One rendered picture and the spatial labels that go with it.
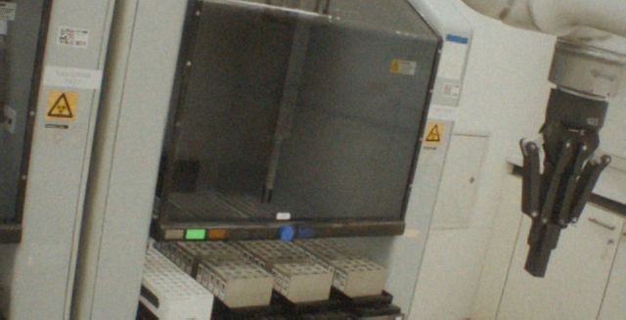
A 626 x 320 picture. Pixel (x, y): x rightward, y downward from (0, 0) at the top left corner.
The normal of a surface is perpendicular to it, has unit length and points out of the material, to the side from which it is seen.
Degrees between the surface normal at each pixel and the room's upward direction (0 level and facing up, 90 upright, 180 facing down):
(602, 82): 90
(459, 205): 90
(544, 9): 119
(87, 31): 90
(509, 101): 90
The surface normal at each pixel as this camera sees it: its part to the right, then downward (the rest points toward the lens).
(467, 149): 0.58, 0.25
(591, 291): -0.79, -0.04
